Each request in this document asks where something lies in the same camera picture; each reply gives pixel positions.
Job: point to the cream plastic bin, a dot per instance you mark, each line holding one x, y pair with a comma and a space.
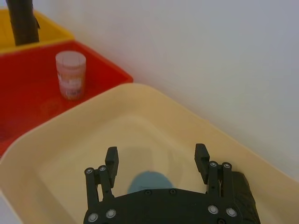
70, 149

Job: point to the clear jar with pink label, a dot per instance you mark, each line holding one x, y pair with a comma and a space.
70, 74

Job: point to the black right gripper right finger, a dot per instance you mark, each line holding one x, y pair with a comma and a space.
202, 161

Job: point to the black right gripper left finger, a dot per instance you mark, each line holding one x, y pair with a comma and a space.
111, 163

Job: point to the blue round object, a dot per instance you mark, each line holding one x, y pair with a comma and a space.
149, 182

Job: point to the red plastic bin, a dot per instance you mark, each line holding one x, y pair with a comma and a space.
30, 93

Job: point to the yellow plastic bin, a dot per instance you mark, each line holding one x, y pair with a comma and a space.
50, 30

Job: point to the black ribbed rubber object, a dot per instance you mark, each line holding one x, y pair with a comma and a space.
245, 196

